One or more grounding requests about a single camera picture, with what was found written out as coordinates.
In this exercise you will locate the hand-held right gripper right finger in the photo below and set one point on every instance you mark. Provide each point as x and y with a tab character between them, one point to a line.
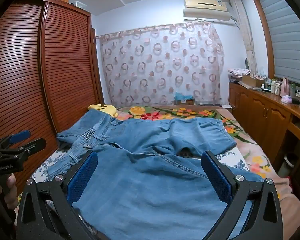
215	177

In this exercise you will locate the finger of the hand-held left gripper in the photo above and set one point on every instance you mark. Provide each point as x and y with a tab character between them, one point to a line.
18	137
32	147

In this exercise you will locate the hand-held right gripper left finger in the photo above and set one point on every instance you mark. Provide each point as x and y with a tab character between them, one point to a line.
82	177

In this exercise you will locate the light blue denim jeans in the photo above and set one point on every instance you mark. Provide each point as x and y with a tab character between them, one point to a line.
140	192

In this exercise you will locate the blue jeans with leather patch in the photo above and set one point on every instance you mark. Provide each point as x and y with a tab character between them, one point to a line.
152	135

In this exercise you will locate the person's left hand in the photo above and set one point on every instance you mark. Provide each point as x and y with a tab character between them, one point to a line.
12	192

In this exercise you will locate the white blue floral bedsheet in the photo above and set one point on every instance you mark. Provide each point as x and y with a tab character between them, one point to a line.
43	161

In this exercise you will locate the colourful flower blanket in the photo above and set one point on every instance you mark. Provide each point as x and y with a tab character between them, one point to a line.
260	162

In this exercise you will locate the yellow plush toy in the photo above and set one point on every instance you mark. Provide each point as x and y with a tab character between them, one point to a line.
107	108

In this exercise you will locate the white bucket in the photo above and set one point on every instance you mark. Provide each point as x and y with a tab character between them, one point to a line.
290	160

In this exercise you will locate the wooden sideboard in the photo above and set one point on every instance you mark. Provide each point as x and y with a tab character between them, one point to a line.
260	115

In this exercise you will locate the wooden louvered wardrobe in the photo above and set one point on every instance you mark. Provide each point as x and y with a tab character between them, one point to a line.
65	67

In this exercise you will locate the cardboard box with blue bag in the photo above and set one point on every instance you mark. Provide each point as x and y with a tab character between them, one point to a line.
184	99

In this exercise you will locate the open cardboard box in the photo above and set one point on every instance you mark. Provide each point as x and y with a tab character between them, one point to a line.
252	80

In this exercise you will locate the folded floral cloth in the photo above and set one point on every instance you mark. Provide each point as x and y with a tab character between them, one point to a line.
237	73

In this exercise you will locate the row of cosmetic bottles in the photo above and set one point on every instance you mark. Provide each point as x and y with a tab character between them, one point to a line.
272	86

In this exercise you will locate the pink plastic holder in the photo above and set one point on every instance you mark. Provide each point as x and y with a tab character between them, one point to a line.
286	92

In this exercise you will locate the tied beige curtain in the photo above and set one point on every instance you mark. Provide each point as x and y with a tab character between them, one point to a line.
247	37

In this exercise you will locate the clear plastic box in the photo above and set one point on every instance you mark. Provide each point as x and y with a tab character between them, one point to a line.
80	4

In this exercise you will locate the grey window blind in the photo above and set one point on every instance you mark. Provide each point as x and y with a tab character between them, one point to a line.
285	35

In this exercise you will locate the wall air conditioner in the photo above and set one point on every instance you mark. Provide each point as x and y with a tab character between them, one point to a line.
206	7

